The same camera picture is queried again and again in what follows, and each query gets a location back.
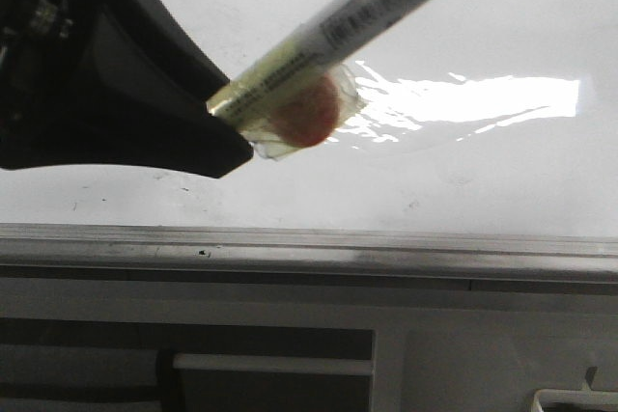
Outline grey cabinet under whiteboard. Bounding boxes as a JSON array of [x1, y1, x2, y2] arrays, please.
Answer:
[[1, 277, 617, 411]]

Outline white taped whiteboard marker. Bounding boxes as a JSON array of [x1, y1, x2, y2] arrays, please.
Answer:
[[206, 0, 428, 159]]

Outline white marker tray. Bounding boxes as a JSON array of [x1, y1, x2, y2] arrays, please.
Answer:
[[530, 366, 617, 412]]

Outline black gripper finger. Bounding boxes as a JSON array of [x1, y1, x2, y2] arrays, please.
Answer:
[[1, 0, 253, 179]]

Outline white whiteboard with aluminium frame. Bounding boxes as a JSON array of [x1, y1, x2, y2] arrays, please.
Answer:
[[1, 0, 617, 292]]

